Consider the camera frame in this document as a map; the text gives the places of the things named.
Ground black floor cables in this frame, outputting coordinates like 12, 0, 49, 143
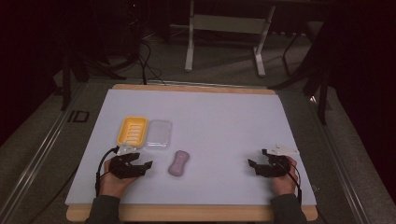
123, 0, 168, 86

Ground black metal stand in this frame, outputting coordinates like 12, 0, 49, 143
51, 50, 128, 112
268, 18, 332, 126

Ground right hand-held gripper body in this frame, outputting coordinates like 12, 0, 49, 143
254, 143, 301, 178

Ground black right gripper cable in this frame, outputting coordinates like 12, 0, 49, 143
279, 160, 304, 205

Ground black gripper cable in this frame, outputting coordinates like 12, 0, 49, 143
279, 160, 304, 205
94, 146, 121, 198

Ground person's left hand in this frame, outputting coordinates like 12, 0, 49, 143
99, 158, 139, 199

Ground metal floor rail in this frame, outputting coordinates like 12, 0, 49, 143
306, 95, 372, 224
0, 81, 89, 224

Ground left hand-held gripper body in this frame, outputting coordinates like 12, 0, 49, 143
108, 142, 148, 180

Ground clear plastic lid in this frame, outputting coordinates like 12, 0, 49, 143
144, 119, 173, 151

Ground white metal stand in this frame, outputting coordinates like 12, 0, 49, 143
183, 0, 277, 78

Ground wooden table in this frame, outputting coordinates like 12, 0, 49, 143
65, 83, 319, 223

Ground white table mat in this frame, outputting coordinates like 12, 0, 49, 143
64, 88, 318, 207

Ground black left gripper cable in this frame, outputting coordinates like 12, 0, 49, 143
94, 146, 121, 198

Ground person's right hand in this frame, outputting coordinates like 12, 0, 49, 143
270, 156, 300, 197

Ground yellow soap dish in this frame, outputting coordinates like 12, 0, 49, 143
116, 116, 149, 149

